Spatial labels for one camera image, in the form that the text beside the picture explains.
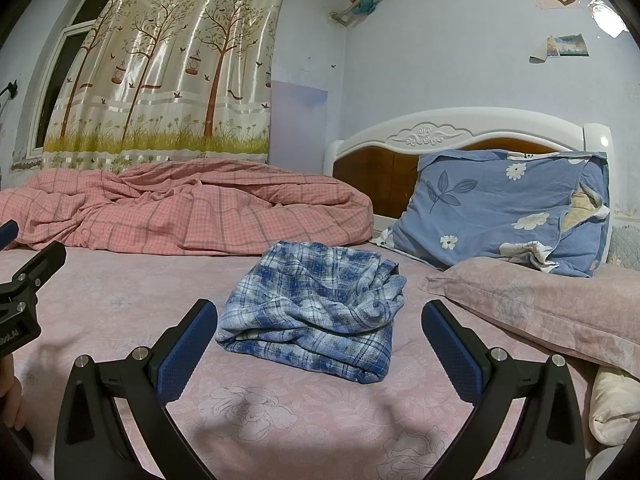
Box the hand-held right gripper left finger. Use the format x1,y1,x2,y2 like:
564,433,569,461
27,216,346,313
54,299,219,480

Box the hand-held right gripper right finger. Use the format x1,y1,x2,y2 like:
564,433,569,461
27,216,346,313
421,300,587,480

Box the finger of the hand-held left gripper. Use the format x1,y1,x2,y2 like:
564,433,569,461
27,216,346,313
0,241,67,311
0,220,20,251

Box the blue plaid shirt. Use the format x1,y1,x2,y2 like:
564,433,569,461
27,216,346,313
215,240,407,385

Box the person's left hand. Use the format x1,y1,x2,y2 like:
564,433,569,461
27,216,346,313
0,355,27,431

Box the bed with pink sheet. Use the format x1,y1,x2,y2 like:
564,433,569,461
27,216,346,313
0,240,640,480

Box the pink floral pillow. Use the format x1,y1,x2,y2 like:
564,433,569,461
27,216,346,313
420,256,640,378

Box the pink checked quilt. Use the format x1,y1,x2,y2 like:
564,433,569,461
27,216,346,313
0,159,375,253

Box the blue floral pillow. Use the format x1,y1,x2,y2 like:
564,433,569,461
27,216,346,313
372,149,612,279

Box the cream pillow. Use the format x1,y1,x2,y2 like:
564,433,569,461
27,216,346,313
587,365,640,448

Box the white framed window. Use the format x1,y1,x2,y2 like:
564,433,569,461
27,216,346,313
25,0,123,158

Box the grey quilted cushion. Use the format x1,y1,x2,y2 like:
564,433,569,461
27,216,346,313
605,225,640,268

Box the tree print curtain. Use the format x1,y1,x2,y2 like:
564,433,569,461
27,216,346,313
41,0,293,171

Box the white and brown headboard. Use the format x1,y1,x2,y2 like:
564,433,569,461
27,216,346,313
324,106,613,226

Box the blue wall picture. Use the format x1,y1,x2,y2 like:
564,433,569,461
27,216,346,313
529,34,591,63

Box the shiny wall sticker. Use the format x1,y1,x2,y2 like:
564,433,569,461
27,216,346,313
587,0,628,38

